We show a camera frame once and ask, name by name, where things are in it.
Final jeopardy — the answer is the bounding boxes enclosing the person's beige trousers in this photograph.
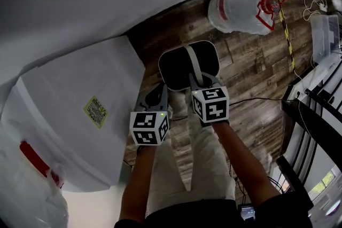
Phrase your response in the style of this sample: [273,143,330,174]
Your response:
[146,89,236,218]

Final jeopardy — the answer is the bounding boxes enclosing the white power cable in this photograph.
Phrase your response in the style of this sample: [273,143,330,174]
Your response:
[302,0,328,21]

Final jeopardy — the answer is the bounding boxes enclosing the waist device with screen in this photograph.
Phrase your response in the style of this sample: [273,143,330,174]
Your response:
[237,204,256,222]

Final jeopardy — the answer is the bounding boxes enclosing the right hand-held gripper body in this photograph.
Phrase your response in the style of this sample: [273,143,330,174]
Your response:
[191,87,230,124]

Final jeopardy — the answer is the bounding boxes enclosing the black floor cable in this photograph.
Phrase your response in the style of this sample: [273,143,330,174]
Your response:
[229,97,284,107]

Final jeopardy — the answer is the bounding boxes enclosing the clear plastic storage box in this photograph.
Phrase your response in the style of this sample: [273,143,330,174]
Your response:
[309,13,341,62]

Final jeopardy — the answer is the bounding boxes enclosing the plastic-wrapped large water jug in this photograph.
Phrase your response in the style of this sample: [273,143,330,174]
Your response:
[0,138,69,228]

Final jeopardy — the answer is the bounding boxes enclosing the person's left forearm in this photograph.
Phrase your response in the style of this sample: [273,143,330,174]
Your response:
[119,145,157,222]

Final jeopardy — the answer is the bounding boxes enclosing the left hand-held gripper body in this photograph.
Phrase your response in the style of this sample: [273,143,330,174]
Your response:
[130,104,170,146]

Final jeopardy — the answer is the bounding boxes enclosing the white water dispenser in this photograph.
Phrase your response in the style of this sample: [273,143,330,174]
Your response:
[0,37,146,193]

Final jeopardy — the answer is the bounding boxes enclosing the person's black shirt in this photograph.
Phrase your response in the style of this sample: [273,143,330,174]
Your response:
[114,191,313,228]

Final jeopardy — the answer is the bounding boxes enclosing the person's right forearm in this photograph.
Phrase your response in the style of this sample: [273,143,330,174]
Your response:
[212,120,281,211]

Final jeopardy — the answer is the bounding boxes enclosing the yellow-black hazard tape strip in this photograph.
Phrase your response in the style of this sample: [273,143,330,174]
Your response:
[269,0,296,72]

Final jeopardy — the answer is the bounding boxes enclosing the black metal railing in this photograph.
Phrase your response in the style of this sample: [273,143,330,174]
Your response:
[276,61,342,209]

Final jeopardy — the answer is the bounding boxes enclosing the water jug with red handle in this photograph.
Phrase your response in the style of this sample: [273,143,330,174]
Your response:
[207,0,288,37]

